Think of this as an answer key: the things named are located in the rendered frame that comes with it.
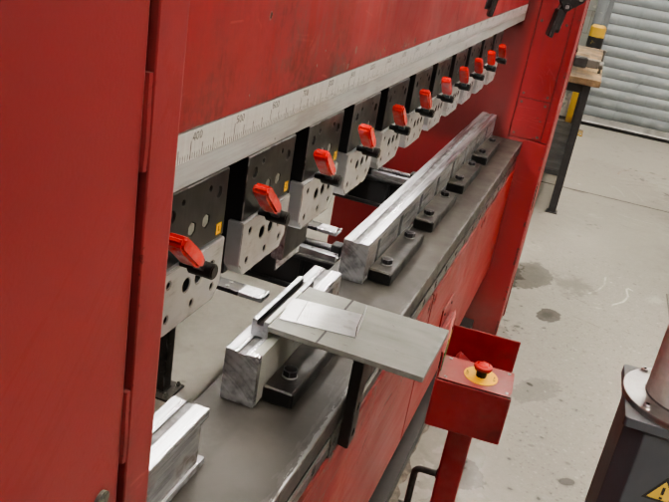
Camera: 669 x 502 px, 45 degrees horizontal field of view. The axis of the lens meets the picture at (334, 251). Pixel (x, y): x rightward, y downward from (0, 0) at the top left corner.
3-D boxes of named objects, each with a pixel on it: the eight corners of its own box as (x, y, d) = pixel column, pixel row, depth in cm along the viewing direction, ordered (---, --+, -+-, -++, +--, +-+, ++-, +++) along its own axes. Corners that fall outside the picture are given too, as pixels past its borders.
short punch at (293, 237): (280, 272, 132) (288, 217, 128) (269, 268, 132) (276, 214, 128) (303, 252, 140) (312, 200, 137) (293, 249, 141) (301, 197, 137)
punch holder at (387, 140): (375, 171, 158) (391, 88, 151) (334, 160, 160) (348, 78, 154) (396, 154, 171) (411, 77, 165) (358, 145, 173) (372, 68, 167)
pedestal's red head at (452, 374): (498, 445, 170) (519, 373, 163) (423, 424, 173) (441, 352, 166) (505, 397, 188) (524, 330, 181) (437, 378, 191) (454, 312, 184)
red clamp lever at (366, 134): (374, 124, 132) (381, 151, 141) (351, 118, 133) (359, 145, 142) (371, 133, 132) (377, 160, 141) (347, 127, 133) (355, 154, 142)
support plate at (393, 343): (422, 382, 124) (423, 377, 124) (266, 332, 131) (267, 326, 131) (448, 335, 140) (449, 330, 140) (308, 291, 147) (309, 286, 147)
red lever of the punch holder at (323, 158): (333, 149, 115) (342, 178, 124) (306, 142, 116) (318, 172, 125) (328, 160, 114) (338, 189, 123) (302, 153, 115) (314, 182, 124)
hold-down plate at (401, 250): (388, 286, 182) (391, 274, 181) (366, 280, 184) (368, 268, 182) (422, 245, 209) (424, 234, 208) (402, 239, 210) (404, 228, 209)
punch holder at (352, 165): (340, 198, 140) (356, 105, 134) (296, 185, 142) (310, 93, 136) (367, 177, 153) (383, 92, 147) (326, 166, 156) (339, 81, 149)
